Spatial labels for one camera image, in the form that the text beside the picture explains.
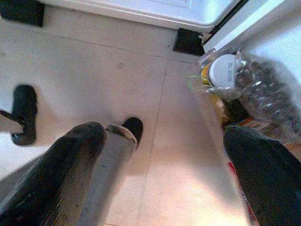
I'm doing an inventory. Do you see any glossy fridge door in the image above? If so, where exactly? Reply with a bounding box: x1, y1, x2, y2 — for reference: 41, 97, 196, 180
202, 0, 301, 78

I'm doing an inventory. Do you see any bubble wrap roll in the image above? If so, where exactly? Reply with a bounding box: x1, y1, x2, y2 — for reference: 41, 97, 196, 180
225, 50, 301, 144

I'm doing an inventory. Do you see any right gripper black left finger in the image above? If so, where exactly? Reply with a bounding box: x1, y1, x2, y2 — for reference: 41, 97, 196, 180
0, 121, 106, 226

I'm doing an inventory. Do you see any orange brown carton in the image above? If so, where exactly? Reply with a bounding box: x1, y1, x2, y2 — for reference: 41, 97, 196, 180
211, 94, 266, 135

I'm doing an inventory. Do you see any jar with white lid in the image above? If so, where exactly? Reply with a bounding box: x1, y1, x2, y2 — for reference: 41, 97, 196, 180
201, 54, 240, 89

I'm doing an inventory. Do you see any white fridge body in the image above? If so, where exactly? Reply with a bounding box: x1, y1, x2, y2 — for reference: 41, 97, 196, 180
41, 0, 243, 35

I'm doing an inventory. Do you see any black fridge foot pad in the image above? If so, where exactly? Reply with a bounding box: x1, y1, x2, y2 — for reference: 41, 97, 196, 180
172, 27, 205, 57
0, 0, 45, 28

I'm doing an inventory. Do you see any silver right robot leg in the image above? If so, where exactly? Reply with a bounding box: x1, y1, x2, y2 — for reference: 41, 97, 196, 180
77, 123, 138, 226

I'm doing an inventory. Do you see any clear plastic bag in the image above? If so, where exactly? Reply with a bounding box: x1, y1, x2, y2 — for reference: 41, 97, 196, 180
188, 48, 250, 95

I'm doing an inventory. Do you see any red and white package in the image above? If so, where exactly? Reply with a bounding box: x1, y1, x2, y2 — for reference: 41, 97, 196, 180
224, 150, 259, 226

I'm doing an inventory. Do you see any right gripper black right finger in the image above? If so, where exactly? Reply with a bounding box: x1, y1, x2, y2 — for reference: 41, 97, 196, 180
222, 126, 301, 226

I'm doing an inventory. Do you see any black left robot foot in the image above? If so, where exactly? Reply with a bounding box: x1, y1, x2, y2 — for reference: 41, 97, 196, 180
11, 84, 38, 146

